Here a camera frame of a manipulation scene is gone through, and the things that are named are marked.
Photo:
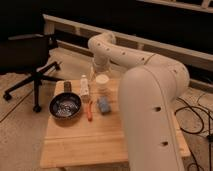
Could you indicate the cream white gripper body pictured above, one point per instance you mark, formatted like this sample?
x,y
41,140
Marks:
x,y
100,67

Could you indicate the white ceramic cup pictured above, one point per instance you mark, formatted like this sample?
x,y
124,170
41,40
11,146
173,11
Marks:
x,y
102,81

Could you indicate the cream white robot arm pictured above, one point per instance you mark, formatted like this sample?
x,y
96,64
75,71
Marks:
x,y
146,90

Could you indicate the dark ceramic bowl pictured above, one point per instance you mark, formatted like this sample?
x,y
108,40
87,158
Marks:
x,y
65,105

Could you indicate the white tube bottle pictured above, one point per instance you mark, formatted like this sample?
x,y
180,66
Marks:
x,y
84,86

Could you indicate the blue grey sponge block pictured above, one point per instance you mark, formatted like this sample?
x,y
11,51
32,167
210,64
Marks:
x,y
103,105

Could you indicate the wooden board table top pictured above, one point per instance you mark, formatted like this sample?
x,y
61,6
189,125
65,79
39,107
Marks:
x,y
79,142

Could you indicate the black office chair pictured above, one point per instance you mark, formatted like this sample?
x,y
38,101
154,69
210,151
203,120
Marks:
x,y
28,55

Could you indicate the white wooden bench frame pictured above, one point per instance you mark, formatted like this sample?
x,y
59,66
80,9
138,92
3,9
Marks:
x,y
182,28

